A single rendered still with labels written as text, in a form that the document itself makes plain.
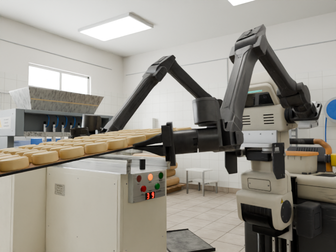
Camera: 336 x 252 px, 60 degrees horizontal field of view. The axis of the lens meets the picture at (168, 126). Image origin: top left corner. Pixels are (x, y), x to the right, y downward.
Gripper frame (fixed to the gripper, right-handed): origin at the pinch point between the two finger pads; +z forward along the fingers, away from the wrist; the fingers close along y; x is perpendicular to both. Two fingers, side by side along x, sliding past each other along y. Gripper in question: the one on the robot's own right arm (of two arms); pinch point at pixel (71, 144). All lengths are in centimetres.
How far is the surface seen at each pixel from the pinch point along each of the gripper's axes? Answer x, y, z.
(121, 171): 7.3, -17.7, -37.9
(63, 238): -36, -58, -62
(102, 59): -134, 142, -555
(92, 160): -11, -14, -52
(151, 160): 18, -18, -66
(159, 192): 22, -33, -53
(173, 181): 6, -122, -451
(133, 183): 12.1, -24.0, -39.1
